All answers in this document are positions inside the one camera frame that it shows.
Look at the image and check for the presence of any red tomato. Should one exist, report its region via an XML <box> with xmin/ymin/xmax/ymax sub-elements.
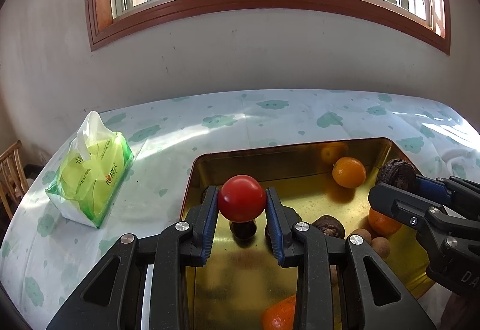
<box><xmin>218</xmin><ymin>175</ymin><xmax>266</xmax><ymax>223</ymax></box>

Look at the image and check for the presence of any dark wrinkled passion fruit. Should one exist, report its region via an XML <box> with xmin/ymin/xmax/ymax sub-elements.
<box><xmin>376</xmin><ymin>158</ymin><xmax>418</xmax><ymax>190</ymax></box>
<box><xmin>312</xmin><ymin>215</ymin><xmax>346</xmax><ymax>239</ymax></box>

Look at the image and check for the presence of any orange mandarin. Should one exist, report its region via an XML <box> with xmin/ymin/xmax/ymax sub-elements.
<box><xmin>261</xmin><ymin>294</ymin><xmax>298</xmax><ymax>330</ymax></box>
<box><xmin>332</xmin><ymin>156</ymin><xmax>367</xmax><ymax>189</ymax></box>
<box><xmin>367</xmin><ymin>207</ymin><xmax>403</xmax><ymax>236</ymax></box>

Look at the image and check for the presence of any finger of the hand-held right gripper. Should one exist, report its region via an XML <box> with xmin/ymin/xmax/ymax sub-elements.
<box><xmin>367</xmin><ymin>183</ymin><xmax>480</xmax><ymax>268</ymax></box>
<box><xmin>414</xmin><ymin>174</ymin><xmax>480</xmax><ymax>219</ymax></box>

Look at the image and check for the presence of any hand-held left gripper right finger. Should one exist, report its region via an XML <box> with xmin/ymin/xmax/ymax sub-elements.
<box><xmin>265</xmin><ymin>186</ymin><xmax>437</xmax><ymax>330</ymax></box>

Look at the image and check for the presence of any brown longan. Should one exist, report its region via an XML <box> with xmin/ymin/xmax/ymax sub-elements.
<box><xmin>371</xmin><ymin>236</ymin><xmax>389</xmax><ymax>259</ymax></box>
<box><xmin>352</xmin><ymin>228</ymin><xmax>373</xmax><ymax>244</ymax></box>

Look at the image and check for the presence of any dark glossy plum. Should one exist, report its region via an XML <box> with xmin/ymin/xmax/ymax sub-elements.
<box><xmin>229</xmin><ymin>219</ymin><xmax>258</xmax><ymax>240</ymax></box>

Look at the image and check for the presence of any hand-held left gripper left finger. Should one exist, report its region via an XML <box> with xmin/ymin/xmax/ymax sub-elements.
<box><xmin>47</xmin><ymin>186</ymin><xmax>220</xmax><ymax>330</ymax></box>

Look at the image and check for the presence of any dark red gold-lined tin box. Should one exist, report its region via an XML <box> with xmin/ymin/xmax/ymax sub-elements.
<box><xmin>179</xmin><ymin>137</ymin><xmax>432</xmax><ymax>330</ymax></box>

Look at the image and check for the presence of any wooden chair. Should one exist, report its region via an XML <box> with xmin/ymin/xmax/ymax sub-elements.
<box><xmin>0</xmin><ymin>140</ymin><xmax>29</xmax><ymax>222</ymax></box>

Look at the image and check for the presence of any white cloud-print tablecloth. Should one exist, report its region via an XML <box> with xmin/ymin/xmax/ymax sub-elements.
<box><xmin>0</xmin><ymin>89</ymin><xmax>480</xmax><ymax>330</ymax></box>

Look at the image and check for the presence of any green tissue pack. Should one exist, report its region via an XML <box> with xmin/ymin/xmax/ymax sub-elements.
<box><xmin>45</xmin><ymin>111</ymin><xmax>134</xmax><ymax>229</ymax></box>

